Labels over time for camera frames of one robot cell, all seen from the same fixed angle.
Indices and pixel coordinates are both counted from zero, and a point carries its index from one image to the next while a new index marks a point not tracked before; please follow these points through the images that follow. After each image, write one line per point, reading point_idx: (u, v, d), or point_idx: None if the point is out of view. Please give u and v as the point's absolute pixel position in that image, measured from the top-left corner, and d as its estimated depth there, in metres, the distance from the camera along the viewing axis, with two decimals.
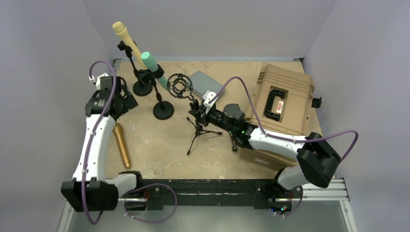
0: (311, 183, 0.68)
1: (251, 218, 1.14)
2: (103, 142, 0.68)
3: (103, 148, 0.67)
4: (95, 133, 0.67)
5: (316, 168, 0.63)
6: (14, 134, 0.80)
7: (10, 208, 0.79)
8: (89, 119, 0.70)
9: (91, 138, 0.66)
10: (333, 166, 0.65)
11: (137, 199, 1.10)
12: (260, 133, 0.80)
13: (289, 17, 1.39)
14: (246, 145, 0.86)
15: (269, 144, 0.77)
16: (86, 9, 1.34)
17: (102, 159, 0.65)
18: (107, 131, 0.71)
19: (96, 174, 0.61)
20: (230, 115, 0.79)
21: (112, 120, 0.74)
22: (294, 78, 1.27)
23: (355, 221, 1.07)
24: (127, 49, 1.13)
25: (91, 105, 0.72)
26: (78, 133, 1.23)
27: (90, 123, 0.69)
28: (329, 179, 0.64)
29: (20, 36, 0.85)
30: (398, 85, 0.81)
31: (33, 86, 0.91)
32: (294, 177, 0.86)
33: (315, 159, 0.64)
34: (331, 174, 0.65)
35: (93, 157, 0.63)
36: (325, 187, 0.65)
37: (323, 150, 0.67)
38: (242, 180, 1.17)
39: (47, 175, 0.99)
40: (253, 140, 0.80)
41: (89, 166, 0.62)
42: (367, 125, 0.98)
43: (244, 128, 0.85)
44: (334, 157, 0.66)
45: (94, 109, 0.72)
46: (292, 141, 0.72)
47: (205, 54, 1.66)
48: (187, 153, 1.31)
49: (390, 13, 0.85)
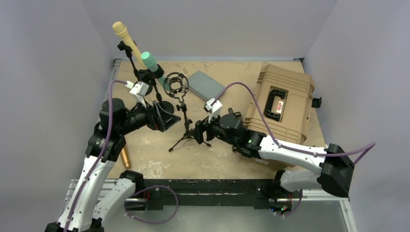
0: (329, 193, 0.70)
1: (251, 218, 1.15)
2: (95, 187, 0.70)
3: (93, 194, 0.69)
4: (88, 179, 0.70)
5: (340, 181, 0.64)
6: (14, 132, 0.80)
7: (10, 208, 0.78)
8: (88, 160, 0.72)
9: (84, 184, 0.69)
10: (350, 175, 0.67)
11: (137, 199, 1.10)
12: (271, 143, 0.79)
13: (289, 17, 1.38)
14: (255, 155, 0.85)
15: (285, 156, 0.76)
16: (86, 8, 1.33)
17: (90, 205, 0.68)
18: (102, 175, 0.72)
19: (79, 224, 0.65)
20: (226, 126, 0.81)
21: (110, 163, 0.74)
22: (294, 79, 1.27)
23: (354, 221, 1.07)
24: (127, 49, 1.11)
25: (93, 143, 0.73)
26: (77, 133, 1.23)
27: (87, 166, 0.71)
28: (348, 189, 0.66)
29: (20, 36, 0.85)
30: (398, 84, 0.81)
31: (33, 86, 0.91)
32: (299, 182, 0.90)
33: (338, 173, 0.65)
34: (349, 182, 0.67)
35: (80, 205, 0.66)
36: (345, 195, 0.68)
37: (341, 161, 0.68)
38: (241, 180, 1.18)
39: (46, 174, 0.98)
40: (264, 152, 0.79)
41: (74, 214, 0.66)
42: (368, 124, 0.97)
43: (250, 137, 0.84)
44: (351, 166, 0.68)
45: (94, 149, 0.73)
46: (311, 154, 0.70)
47: (205, 54, 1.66)
48: (169, 150, 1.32)
49: (390, 13, 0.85)
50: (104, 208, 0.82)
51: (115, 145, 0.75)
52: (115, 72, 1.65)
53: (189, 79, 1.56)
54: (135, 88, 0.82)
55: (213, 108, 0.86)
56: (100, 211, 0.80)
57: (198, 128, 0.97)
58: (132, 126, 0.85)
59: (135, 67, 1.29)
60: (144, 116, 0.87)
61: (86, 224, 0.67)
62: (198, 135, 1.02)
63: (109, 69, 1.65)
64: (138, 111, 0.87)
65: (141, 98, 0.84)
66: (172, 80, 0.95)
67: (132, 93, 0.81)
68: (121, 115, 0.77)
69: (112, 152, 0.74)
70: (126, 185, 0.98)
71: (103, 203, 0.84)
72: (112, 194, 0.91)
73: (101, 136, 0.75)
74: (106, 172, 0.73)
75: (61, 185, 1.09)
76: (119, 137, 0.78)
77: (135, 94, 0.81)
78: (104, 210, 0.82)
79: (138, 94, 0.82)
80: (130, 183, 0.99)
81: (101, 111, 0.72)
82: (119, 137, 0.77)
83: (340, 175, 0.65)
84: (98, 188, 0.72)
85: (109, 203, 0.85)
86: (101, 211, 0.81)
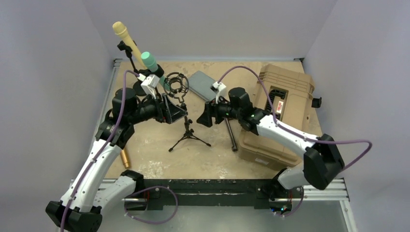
0: (309, 181, 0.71)
1: (251, 218, 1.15)
2: (100, 170, 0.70)
3: (97, 176, 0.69)
4: (95, 160, 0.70)
5: (320, 169, 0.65)
6: (14, 133, 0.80)
7: (10, 208, 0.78)
8: (96, 143, 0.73)
9: (91, 165, 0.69)
10: (336, 171, 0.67)
11: (137, 199, 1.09)
12: (270, 121, 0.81)
13: (289, 17, 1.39)
14: (253, 130, 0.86)
15: (278, 136, 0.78)
16: (86, 9, 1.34)
17: (93, 187, 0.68)
18: (108, 159, 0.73)
19: (81, 204, 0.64)
20: (233, 95, 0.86)
21: (117, 149, 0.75)
22: (294, 78, 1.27)
23: (355, 221, 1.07)
24: (127, 49, 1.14)
25: (103, 128, 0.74)
26: (77, 133, 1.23)
27: (95, 148, 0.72)
28: (329, 182, 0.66)
29: (20, 36, 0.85)
30: (398, 84, 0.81)
31: (34, 86, 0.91)
32: (295, 177, 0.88)
33: (321, 161, 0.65)
34: (332, 177, 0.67)
35: (84, 185, 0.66)
36: (323, 187, 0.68)
37: (331, 154, 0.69)
38: (241, 180, 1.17)
39: (46, 174, 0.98)
40: (262, 127, 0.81)
41: (78, 194, 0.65)
42: (368, 125, 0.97)
43: (254, 113, 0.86)
44: (339, 163, 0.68)
45: (104, 133, 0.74)
46: (301, 137, 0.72)
47: (205, 54, 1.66)
48: (169, 150, 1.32)
49: (390, 13, 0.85)
50: (104, 197, 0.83)
51: (124, 132, 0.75)
52: (115, 72, 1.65)
53: (189, 78, 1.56)
54: (147, 80, 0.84)
55: (221, 86, 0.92)
56: (100, 201, 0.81)
57: (208, 109, 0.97)
58: (141, 117, 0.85)
59: (135, 67, 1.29)
60: (153, 108, 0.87)
61: (87, 206, 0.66)
62: (208, 120, 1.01)
63: (109, 69, 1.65)
64: (148, 103, 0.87)
65: (152, 91, 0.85)
66: (172, 80, 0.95)
67: (144, 83, 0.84)
68: (132, 104, 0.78)
69: (121, 138, 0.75)
70: (127, 181, 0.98)
71: (104, 194, 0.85)
72: (114, 187, 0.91)
73: (111, 122, 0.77)
74: (112, 157, 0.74)
75: (61, 185, 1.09)
76: (128, 125, 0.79)
77: (146, 85, 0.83)
78: (104, 200, 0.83)
79: (149, 86, 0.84)
80: (132, 181, 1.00)
81: (115, 98, 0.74)
82: (128, 125, 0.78)
83: (324, 165, 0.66)
84: (102, 172, 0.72)
85: (109, 195, 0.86)
86: (101, 200, 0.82)
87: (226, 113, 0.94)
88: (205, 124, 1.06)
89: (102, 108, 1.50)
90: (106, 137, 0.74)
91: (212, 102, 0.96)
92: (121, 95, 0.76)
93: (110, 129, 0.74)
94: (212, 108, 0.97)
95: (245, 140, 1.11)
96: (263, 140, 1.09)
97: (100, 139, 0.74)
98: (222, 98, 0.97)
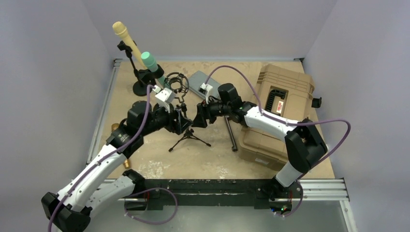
0: (293, 164, 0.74)
1: (251, 218, 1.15)
2: (103, 174, 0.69)
3: (98, 179, 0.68)
4: (99, 164, 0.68)
5: (301, 152, 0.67)
6: (15, 133, 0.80)
7: (10, 208, 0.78)
8: (105, 148, 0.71)
9: (93, 167, 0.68)
10: (318, 153, 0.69)
11: (137, 199, 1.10)
12: (256, 111, 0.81)
13: (289, 17, 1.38)
14: (242, 122, 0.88)
15: (264, 124, 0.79)
16: (86, 9, 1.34)
17: (91, 188, 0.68)
18: (112, 166, 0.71)
19: (74, 202, 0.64)
20: (221, 90, 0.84)
21: (124, 158, 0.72)
22: (294, 78, 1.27)
23: (355, 221, 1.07)
24: (127, 49, 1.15)
25: (116, 135, 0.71)
26: (77, 133, 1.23)
27: (103, 152, 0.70)
28: (310, 164, 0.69)
29: (20, 36, 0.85)
30: (398, 84, 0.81)
31: (34, 86, 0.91)
32: (287, 171, 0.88)
33: (302, 144, 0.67)
34: (314, 160, 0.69)
35: (82, 184, 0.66)
36: (307, 170, 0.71)
37: (313, 138, 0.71)
38: (241, 180, 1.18)
39: (46, 174, 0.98)
40: (248, 118, 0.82)
41: (74, 192, 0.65)
42: (368, 124, 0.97)
43: (242, 106, 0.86)
44: (321, 146, 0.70)
45: (114, 140, 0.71)
46: (284, 123, 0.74)
47: (205, 54, 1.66)
48: (169, 150, 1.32)
49: (390, 13, 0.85)
50: (97, 198, 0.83)
51: (133, 143, 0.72)
52: (115, 72, 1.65)
53: (189, 78, 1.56)
54: (164, 94, 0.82)
55: (208, 87, 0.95)
56: (93, 201, 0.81)
57: (200, 111, 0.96)
58: (153, 129, 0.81)
59: (135, 67, 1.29)
60: (165, 118, 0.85)
61: (80, 205, 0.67)
62: (203, 121, 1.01)
63: (109, 69, 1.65)
64: (160, 114, 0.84)
65: (167, 105, 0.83)
66: (172, 80, 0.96)
67: (162, 98, 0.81)
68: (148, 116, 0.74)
69: (129, 149, 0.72)
70: (126, 183, 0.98)
71: (98, 194, 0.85)
72: (111, 188, 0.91)
73: (124, 130, 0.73)
74: (116, 164, 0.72)
75: (61, 185, 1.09)
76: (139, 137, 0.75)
77: (163, 100, 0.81)
78: (97, 201, 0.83)
79: (166, 102, 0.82)
80: (130, 182, 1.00)
81: (131, 110, 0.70)
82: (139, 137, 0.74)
83: (305, 147, 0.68)
84: (104, 176, 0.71)
85: (104, 195, 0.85)
86: (94, 201, 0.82)
87: (218, 111, 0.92)
88: (200, 126, 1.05)
89: (102, 108, 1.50)
90: (117, 144, 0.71)
91: (202, 104, 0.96)
92: (139, 107, 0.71)
93: (122, 138, 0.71)
94: (205, 108, 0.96)
95: (245, 140, 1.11)
96: (262, 140, 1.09)
97: (110, 144, 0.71)
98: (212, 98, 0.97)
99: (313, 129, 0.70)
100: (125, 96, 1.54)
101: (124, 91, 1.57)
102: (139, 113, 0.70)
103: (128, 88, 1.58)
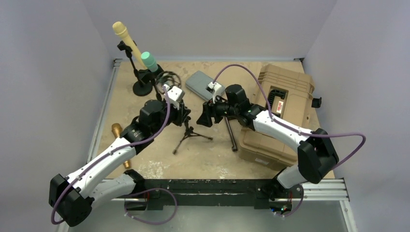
0: (302, 174, 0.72)
1: (251, 218, 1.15)
2: (112, 165, 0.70)
3: (108, 168, 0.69)
4: (111, 153, 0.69)
5: (314, 164, 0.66)
6: (14, 133, 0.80)
7: (10, 208, 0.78)
8: (118, 140, 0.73)
9: (105, 156, 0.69)
10: (329, 165, 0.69)
11: (137, 199, 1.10)
12: (266, 116, 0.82)
13: (289, 17, 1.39)
14: (250, 125, 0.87)
15: (274, 130, 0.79)
16: (86, 9, 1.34)
17: (99, 176, 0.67)
18: (122, 158, 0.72)
19: (84, 186, 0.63)
20: (230, 91, 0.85)
21: (133, 152, 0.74)
22: (294, 78, 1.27)
23: (355, 221, 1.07)
24: (127, 49, 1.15)
25: (128, 130, 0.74)
26: (77, 133, 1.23)
27: (116, 143, 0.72)
28: (321, 176, 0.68)
29: (20, 36, 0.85)
30: (398, 84, 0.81)
31: (33, 86, 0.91)
32: (291, 174, 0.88)
33: (315, 155, 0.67)
34: (326, 171, 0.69)
35: (94, 171, 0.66)
36: (317, 181, 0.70)
37: (325, 149, 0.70)
38: (242, 180, 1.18)
39: (46, 174, 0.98)
40: (257, 123, 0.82)
41: (84, 177, 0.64)
42: (367, 124, 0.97)
43: (251, 108, 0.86)
44: (332, 157, 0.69)
45: (127, 135, 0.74)
46: (296, 132, 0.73)
47: (205, 54, 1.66)
48: (174, 152, 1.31)
49: (390, 13, 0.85)
50: (100, 191, 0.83)
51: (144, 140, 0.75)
52: (115, 72, 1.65)
53: (189, 78, 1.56)
54: (174, 94, 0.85)
55: (216, 86, 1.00)
56: (95, 194, 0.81)
57: (206, 110, 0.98)
58: None
59: (135, 67, 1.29)
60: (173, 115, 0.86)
61: (86, 192, 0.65)
62: (208, 120, 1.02)
63: (109, 69, 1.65)
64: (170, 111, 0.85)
65: (175, 103, 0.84)
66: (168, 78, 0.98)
67: (173, 98, 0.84)
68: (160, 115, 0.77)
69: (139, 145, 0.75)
70: (126, 181, 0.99)
71: (101, 186, 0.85)
72: (112, 183, 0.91)
73: (137, 126, 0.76)
74: (124, 158, 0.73)
75: None
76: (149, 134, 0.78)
77: (174, 99, 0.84)
78: (99, 194, 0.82)
79: (176, 101, 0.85)
80: (131, 181, 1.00)
81: (143, 109, 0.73)
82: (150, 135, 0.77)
83: (318, 159, 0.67)
84: (111, 168, 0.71)
85: (106, 189, 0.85)
86: (96, 193, 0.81)
87: (224, 111, 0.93)
88: (205, 124, 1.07)
89: (102, 108, 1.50)
90: (129, 138, 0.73)
91: (209, 103, 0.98)
92: (151, 107, 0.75)
93: (135, 134, 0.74)
94: (211, 108, 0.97)
95: (245, 140, 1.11)
96: (263, 140, 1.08)
97: (123, 137, 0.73)
98: (218, 98, 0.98)
99: (327, 140, 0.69)
100: (125, 96, 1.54)
101: (124, 91, 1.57)
102: (152, 112, 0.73)
103: (128, 88, 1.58)
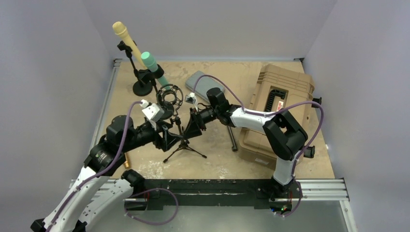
0: (278, 154, 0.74)
1: (251, 218, 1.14)
2: (84, 198, 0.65)
3: (81, 203, 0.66)
4: (78, 190, 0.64)
5: (280, 139, 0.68)
6: (15, 133, 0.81)
7: (11, 208, 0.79)
8: (84, 170, 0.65)
9: (73, 194, 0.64)
10: (299, 140, 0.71)
11: (137, 199, 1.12)
12: (240, 110, 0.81)
13: (289, 17, 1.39)
14: (230, 123, 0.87)
15: (247, 121, 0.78)
16: (86, 9, 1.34)
17: (76, 213, 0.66)
18: (94, 188, 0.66)
19: (60, 229, 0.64)
20: (210, 94, 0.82)
21: (106, 178, 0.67)
22: (294, 78, 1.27)
23: (355, 221, 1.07)
24: (127, 49, 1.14)
25: (93, 155, 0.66)
26: (77, 133, 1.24)
27: (82, 174, 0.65)
28: (292, 151, 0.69)
29: (21, 37, 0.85)
30: (397, 84, 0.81)
31: (34, 87, 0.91)
32: (282, 166, 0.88)
33: (280, 130, 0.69)
34: (296, 146, 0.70)
35: (65, 212, 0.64)
36: (291, 157, 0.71)
37: (290, 126, 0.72)
38: (242, 180, 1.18)
39: (46, 173, 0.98)
40: (234, 117, 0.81)
41: (59, 219, 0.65)
42: (368, 124, 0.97)
43: (229, 108, 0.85)
44: (300, 133, 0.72)
45: (93, 161, 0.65)
46: (262, 115, 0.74)
47: (206, 54, 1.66)
48: (165, 161, 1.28)
49: (389, 13, 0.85)
50: (93, 210, 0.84)
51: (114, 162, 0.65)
52: (115, 72, 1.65)
53: (189, 79, 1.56)
54: (150, 111, 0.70)
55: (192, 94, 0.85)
56: (88, 215, 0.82)
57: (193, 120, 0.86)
58: (139, 144, 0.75)
59: (135, 67, 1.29)
60: (151, 133, 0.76)
61: (68, 228, 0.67)
62: (197, 130, 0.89)
63: (109, 69, 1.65)
64: (145, 128, 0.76)
65: (153, 123, 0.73)
66: (166, 93, 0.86)
67: (148, 117, 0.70)
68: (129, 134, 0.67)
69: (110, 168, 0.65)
70: (123, 189, 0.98)
71: (94, 205, 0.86)
72: (107, 196, 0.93)
73: (105, 149, 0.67)
74: (98, 185, 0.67)
75: (61, 185, 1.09)
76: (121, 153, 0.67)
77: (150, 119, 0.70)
78: (92, 214, 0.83)
79: (152, 119, 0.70)
80: (128, 187, 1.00)
81: (110, 126, 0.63)
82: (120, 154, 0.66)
83: (283, 134, 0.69)
84: (89, 197, 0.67)
85: (99, 207, 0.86)
86: (89, 214, 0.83)
87: (210, 116, 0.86)
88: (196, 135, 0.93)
89: (102, 108, 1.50)
90: (95, 166, 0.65)
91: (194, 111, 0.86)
92: (119, 123, 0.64)
93: (100, 158, 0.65)
94: (197, 117, 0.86)
95: (245, 140, 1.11)
96: (263, 140, 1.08)
97: (88, 166, 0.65)
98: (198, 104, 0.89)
99: (289, 117, 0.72)
100: (125, 96, 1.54)
101: (124, 91, 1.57)
102: (116, 132, 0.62)
103: (129, 88, 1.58)
